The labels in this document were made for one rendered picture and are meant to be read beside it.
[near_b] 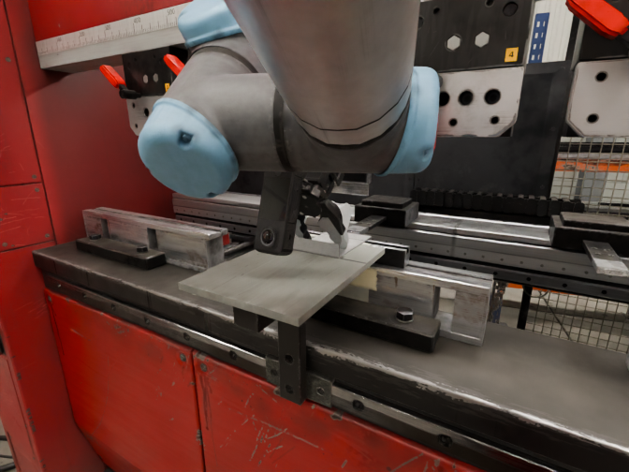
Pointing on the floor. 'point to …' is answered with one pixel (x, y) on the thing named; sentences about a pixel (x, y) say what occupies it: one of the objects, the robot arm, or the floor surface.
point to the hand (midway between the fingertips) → (323, 244)
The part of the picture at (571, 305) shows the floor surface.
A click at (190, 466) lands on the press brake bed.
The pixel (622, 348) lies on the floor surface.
